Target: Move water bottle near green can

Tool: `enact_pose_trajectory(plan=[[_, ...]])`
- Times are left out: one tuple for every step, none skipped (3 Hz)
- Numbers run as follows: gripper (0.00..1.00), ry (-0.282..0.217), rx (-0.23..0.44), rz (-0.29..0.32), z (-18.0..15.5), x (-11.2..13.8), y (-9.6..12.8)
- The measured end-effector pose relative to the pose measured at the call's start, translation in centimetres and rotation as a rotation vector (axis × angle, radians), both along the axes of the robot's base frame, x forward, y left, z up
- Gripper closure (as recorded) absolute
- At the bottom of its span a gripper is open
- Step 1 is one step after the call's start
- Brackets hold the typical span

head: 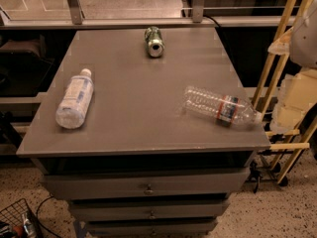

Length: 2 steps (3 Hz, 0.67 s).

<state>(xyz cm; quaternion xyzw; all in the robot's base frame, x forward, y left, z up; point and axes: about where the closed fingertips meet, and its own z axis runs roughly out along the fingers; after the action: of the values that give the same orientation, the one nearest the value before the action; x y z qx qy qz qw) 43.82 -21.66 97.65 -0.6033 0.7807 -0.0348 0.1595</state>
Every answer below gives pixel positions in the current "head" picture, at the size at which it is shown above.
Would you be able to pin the clear plastic water bottle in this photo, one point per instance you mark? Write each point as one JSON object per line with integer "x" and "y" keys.
{"x": 227, "y": 109}

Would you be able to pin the yellow wooden frame stand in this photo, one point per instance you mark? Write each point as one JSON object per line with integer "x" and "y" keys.
{"x": 290, "y": 73}

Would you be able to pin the white labelled plastic bottle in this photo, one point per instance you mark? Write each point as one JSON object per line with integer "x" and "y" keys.
{"x": 73, "y": 108}

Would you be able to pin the bottom drawer with knob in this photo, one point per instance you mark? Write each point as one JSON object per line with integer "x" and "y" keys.
{"x": 151, "y": 228}

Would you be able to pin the middle drawer with knob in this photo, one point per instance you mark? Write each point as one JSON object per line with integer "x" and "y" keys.
{"x": 150, "y": 210}

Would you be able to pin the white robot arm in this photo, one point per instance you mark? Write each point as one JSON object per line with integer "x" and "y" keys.
{"x": 300, "y": 41}

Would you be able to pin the grey drawer cabinet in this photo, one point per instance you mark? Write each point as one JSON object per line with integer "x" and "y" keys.
{"x": 135, "y": 123}

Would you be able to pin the drawer with knob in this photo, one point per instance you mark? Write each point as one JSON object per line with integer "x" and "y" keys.
{"x": 150, "y": 210}
{"x": 151, "y": 228}
{"x": 110, "y": 186}

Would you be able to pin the black wire basket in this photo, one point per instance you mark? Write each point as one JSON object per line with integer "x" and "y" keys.
{"x": 19, "y": 221}

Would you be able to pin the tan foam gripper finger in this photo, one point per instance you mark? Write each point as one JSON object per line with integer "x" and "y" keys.
{"x": 296, "y": 96}

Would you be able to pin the top drawer with knob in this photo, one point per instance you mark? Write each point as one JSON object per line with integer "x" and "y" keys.
{"x": 110, "y": 186}

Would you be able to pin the green soda can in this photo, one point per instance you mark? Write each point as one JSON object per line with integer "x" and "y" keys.
{"x": 154, "y": 42}

